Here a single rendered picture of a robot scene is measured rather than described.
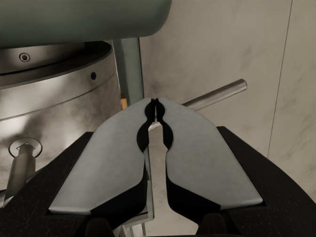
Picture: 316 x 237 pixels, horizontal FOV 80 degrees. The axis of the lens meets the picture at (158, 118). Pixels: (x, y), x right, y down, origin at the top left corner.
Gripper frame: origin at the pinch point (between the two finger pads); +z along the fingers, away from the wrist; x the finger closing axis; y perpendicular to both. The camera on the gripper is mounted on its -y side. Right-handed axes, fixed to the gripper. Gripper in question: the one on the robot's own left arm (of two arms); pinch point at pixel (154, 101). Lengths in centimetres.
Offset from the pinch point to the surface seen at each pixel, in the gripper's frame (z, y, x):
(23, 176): 1.8, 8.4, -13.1
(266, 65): 166, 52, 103
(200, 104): 5.0, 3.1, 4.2
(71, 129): 10.2, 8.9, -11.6
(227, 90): 5.5, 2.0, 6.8
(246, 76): 161, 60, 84
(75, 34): 9.5, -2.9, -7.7
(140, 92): 81, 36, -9
